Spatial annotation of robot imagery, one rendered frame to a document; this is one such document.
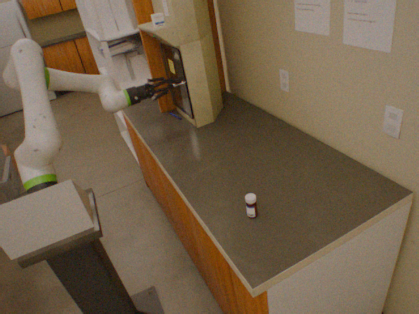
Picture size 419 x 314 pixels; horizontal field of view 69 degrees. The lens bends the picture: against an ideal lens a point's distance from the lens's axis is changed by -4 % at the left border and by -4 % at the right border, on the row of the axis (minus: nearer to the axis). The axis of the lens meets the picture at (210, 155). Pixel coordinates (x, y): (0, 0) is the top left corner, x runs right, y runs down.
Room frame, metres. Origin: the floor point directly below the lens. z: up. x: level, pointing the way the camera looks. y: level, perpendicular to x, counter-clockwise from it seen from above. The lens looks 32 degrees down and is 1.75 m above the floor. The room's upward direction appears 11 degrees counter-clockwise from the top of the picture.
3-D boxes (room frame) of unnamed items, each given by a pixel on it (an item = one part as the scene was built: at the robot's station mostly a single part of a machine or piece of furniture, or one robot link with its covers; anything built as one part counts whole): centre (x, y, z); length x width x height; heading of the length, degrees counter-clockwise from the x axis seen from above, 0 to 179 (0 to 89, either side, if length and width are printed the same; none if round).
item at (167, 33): (1.75, 0.15, 1.46); 0.32 x 0.11 x 0.10; 21
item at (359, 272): (1.63, -0.02, 0.45); 2.05 x 0.67 x 0.90; 21
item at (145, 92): (1.65, 0.27, 1.20); 0.09 x 0.07 x 0.08; 111
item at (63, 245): (1.02, 0.68, 0.92); 0.32 x 0.32 x 0.04; 18
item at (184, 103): (1.76, 0.11, 1.19); 0.30 x 0.01 x 0.40; 21
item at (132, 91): (1.62, 0.34, 1.20); 0.12 x 0.06 x 0.09; 21
